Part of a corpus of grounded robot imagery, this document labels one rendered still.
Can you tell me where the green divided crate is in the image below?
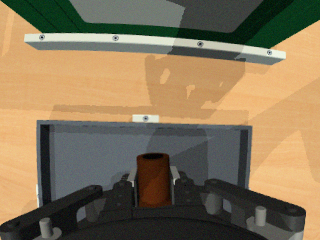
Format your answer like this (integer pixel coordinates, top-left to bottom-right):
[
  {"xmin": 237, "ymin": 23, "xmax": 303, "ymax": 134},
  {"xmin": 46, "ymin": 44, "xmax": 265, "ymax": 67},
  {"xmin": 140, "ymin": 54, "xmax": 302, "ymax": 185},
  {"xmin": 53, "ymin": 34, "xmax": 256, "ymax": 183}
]
[{"xmin": 0, "ymin": 0, "xmax": 320, "ymax": 49}]

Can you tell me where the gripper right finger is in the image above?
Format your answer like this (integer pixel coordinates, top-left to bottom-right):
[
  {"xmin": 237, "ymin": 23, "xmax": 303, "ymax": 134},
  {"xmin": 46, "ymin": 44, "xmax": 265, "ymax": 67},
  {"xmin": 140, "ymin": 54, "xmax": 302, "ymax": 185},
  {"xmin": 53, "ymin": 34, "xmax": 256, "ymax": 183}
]
[{"xmin": 169, "ymin": 166, "xmax": 306, "ymax": 240}]

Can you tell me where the brown bottle with green label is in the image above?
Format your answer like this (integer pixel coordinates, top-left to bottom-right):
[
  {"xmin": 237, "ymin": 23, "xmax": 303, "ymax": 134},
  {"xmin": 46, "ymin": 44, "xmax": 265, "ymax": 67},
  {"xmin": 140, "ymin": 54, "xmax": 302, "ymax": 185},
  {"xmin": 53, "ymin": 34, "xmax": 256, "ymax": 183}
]
[{"xmin": 136, "ymin": 153, "xmax": 172, "ymax": 208}]

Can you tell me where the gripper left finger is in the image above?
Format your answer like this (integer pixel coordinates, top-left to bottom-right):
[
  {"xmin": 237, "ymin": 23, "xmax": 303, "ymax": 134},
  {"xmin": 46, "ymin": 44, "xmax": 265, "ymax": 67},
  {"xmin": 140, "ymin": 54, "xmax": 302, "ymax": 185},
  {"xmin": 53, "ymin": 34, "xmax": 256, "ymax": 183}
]
[{"xmin": 0, "ymin": 168, "xmax": 140, "ymax": 240}]

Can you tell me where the grey rectangular tray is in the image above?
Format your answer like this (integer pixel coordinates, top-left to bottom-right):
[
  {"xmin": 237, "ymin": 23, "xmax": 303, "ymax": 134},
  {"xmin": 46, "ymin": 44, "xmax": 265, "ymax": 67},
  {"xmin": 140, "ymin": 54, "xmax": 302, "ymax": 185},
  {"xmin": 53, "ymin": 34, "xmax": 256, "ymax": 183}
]
[{"xmin": 36, "ymin": 120, "xmax": 253, "ymax": 207}]

